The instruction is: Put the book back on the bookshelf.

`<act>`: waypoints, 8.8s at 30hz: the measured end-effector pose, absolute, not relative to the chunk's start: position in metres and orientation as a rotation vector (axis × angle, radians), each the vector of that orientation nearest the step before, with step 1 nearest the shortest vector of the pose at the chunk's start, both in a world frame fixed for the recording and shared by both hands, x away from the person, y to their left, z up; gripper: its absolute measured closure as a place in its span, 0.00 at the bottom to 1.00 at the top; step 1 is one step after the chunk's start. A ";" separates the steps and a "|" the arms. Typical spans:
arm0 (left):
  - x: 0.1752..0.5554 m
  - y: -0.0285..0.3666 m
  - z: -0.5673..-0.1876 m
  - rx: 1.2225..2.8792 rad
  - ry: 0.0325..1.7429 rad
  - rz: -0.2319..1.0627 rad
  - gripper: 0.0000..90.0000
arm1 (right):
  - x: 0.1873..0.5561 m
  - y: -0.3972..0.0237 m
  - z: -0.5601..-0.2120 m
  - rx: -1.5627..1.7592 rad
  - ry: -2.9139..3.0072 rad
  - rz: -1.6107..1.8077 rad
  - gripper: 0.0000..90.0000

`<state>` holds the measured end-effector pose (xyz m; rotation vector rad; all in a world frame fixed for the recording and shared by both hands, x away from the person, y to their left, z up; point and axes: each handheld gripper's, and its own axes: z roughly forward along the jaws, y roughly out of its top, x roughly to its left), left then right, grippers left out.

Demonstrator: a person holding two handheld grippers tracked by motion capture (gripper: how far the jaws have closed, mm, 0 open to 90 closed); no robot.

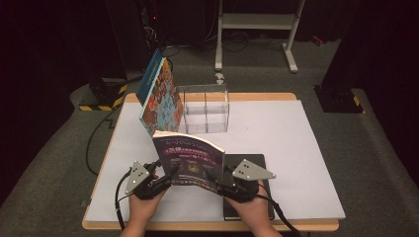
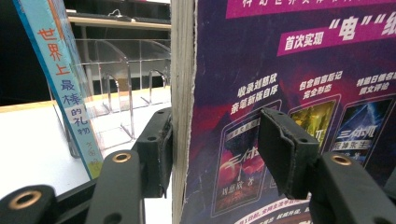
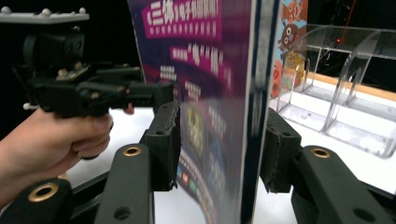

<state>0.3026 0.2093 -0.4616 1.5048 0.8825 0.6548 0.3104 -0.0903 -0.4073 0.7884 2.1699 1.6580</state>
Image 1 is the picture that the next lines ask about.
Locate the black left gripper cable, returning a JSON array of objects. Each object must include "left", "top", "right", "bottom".
[{"left": 114, "top": 169, "right": 133, "bottom": 231}]

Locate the purple paperback book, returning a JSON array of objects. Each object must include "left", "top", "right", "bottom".
[{"left": 151, "top": 129, "right": 227, "bottom": 195}]

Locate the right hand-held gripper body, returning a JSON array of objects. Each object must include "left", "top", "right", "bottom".
[{"left": 216, "top": 158, "right": 278, "bottom": 203}]

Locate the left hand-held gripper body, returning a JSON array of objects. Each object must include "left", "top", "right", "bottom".
[{"left": 124, "top": 160, "right": 172, "bottom": 201}]

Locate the dark equipment tower with wires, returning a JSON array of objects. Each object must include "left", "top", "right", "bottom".
[{"left": 105, "top": 0, "right": 167, "bottom": 72}]

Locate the light blue picture book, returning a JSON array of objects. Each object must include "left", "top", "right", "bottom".
[{"left": 138, "top": 57, "right": 185, "bottom": 138}]

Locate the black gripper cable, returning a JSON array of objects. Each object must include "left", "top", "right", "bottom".
[
  {"left": 256, "top": 183, "right": 302, "bottom": 237},
  {"left": 114, "top": 169, "right": 133, "bottom": 231}
]

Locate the person's right hand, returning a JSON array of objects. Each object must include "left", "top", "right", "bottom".
[{"left": 224, "top": 179, "right": 275, "bottom": 230}]

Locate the person's left hand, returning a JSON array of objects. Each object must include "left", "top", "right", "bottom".
[{"left": 127, "top": 173, "right": 170, "bottom": 230}]

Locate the black yellow striped stand base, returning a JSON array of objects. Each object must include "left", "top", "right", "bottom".
[
  {"left": 78, "top": 77, "right": 128, "bottom": 113},
  {"left": 312, "top": 84, "right": 366, "bottom": 115}
]

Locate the white metal stand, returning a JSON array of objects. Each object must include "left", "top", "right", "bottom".
[{"left": 214, "top": 0, "right": 306, "bottom": 74}]

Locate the wooden table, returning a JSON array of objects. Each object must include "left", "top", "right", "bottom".
[{"left": 81, "top": 92, "right": 340, "bottom": 231}]

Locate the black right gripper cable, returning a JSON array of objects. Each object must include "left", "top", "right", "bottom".
[{"left": 256, "top": 183, "right": 302, "bottom": 237}]

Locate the black floor cable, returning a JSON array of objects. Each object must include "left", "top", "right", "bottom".
[{"left": 85, "top": 43, "right": 182, "bottom": 176}]

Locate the clear acrylic book rack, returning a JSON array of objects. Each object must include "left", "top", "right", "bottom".
[{"left": 176, "top": 83, "right": 230, "bottom": 135}]

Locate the black notebook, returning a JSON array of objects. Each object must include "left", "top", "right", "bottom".
[{"left": 221, "top": 153, "right": 276, "bottom": 221}]

